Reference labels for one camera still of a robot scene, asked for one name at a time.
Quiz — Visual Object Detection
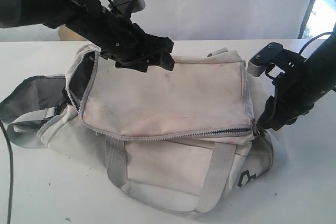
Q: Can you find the right robot arm black grey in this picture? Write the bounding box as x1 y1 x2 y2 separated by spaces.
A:
248 30 335 131

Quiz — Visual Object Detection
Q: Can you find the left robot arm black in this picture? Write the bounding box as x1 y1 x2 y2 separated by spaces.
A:
1 0 175 72

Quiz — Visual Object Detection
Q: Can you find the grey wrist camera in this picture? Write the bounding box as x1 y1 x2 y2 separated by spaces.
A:
247 42 305 77
109 0 145 18

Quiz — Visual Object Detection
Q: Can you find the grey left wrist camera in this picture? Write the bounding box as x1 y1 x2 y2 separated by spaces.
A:
109 0 145 18

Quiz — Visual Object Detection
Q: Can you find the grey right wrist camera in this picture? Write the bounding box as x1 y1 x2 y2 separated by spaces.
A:
247 42 305 77

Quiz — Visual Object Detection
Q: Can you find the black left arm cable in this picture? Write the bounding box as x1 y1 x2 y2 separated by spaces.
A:
0 121 14 224

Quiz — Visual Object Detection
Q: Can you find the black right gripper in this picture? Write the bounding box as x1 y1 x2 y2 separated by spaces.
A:
256 69 316 132

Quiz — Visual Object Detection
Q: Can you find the black window frame post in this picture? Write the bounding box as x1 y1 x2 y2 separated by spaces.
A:
298 0 316 39

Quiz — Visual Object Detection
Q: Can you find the white grey duffel bag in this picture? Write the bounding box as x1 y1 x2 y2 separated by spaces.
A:
1 45 274 212

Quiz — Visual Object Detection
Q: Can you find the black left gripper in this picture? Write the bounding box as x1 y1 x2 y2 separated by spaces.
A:
86 11 175 72

